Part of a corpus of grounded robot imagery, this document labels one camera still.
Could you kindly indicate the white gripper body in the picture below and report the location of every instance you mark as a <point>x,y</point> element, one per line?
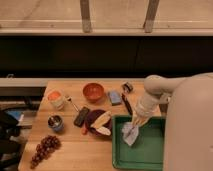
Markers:
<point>146,105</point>

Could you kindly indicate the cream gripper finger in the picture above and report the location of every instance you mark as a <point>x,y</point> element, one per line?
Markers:
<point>134,120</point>
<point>142,121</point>

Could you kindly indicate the white towel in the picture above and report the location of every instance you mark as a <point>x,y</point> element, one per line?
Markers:
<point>130,133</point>

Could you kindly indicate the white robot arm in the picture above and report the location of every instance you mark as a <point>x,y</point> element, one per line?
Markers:
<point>188,144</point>

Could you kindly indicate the green plastic tray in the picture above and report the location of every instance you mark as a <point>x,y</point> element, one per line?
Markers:
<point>146,153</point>

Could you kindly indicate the blue sponge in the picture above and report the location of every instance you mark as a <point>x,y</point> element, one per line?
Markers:
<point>114,97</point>

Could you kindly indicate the upper banana piece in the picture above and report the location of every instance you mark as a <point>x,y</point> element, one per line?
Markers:
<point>101,120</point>

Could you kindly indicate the banana piece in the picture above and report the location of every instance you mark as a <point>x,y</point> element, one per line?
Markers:
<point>101,120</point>
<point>104,131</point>

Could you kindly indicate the lower banana piece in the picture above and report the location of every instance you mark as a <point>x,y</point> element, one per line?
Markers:
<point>104,131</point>

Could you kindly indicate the orange bowl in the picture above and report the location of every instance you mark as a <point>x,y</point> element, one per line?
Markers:
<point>93,92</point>

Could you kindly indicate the black remote control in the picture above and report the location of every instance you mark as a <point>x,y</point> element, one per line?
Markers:
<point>82,113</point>

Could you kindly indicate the small orange carrot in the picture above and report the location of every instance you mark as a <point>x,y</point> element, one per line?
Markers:
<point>84,131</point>

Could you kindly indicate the metal spoon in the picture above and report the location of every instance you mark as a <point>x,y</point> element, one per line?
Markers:
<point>69,99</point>

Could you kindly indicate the white cup orange lid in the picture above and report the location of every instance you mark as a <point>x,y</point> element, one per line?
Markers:
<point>56,99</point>

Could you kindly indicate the blue metal cup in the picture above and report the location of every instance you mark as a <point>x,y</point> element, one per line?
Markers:
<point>55,123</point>

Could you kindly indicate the bunch of red grapes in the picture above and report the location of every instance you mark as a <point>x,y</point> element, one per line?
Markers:
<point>44,149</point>

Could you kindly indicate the dark chair at left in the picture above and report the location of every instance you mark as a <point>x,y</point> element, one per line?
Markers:
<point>9,149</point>

